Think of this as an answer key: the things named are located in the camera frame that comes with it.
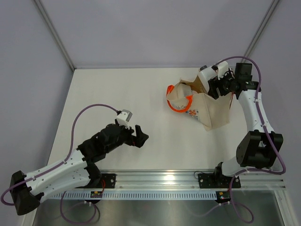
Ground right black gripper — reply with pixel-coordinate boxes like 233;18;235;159
208;68;238;100

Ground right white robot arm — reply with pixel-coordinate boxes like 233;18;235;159
199;62;283;188

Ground aluminium frame post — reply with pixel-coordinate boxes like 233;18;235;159
32;0;76;72
244;0;282;57

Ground right aluminium frame post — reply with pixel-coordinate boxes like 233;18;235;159
244;0;282;57

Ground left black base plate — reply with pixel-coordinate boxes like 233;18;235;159
93;173;117;189

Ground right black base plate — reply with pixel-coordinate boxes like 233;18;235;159
198;173;232;189

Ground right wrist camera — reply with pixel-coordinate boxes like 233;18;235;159
211;61;229;80

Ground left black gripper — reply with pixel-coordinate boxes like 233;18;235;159
105;121;148;154

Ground aluminium mounting rail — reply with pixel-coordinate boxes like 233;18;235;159
102;170;285;191

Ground white slotted cable duct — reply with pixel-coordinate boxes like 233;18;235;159
64;190;217;200

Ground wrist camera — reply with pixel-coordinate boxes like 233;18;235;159
211;61;229;80
116;109;133;129

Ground left aluminium frame post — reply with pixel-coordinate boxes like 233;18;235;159
32;0;76;72

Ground white rectangular bottle black cap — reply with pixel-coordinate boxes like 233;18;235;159
198;65;217;93

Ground canvas tote bag orange handles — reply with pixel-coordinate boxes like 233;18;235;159
166;77;231;131

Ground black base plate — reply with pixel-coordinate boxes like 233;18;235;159
93;173;117;189
198;173;232;189

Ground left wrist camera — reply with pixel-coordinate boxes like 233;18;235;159
116;109;133;129

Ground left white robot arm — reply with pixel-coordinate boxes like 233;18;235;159
10;123;149;216

